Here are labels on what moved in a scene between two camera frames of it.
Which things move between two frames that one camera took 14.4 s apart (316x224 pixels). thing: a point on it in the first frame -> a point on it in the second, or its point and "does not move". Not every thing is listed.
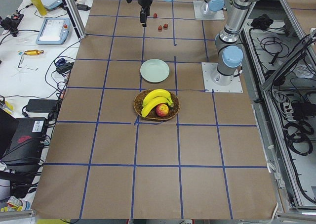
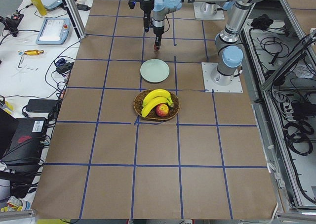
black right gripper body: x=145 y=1 -> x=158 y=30
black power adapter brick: x=42 y=106 does not move
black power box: x=21 y=139 does not move
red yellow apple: x=162 y=110 does not move
